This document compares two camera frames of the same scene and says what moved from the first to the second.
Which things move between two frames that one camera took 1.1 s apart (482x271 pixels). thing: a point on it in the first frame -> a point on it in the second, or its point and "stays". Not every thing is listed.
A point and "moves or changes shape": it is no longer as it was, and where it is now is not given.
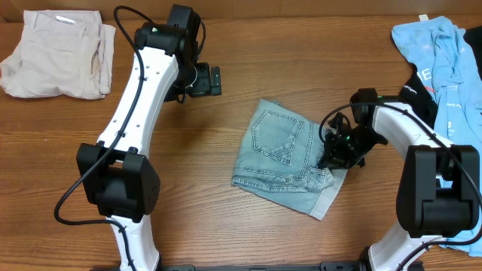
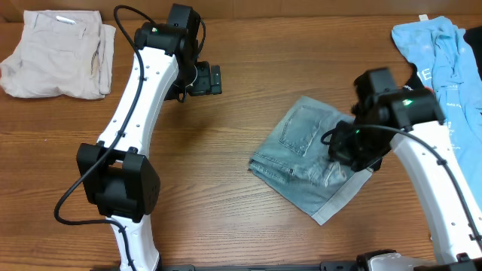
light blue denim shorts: x=279 y=161 moves or changes shape
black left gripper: x=214 y=80 stays
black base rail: x=338 y=266 stays
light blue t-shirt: x=440 y=52 stays
